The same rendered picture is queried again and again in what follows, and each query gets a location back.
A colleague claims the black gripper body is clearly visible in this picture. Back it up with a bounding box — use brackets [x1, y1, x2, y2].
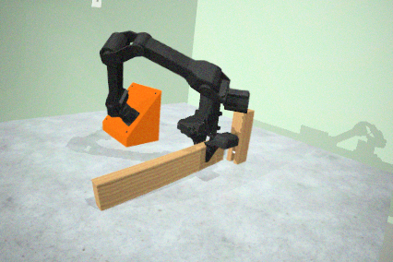
[195, 107, 239, 149]

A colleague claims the wooden post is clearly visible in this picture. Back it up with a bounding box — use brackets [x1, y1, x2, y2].
[226, 109, 255, 164]

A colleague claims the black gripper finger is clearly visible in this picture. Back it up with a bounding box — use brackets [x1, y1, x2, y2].
[204, 141, 218, 162]
[191, 135, 207, 145]

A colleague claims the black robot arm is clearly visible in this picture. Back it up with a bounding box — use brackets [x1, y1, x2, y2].
[100, 30, 250, 138]

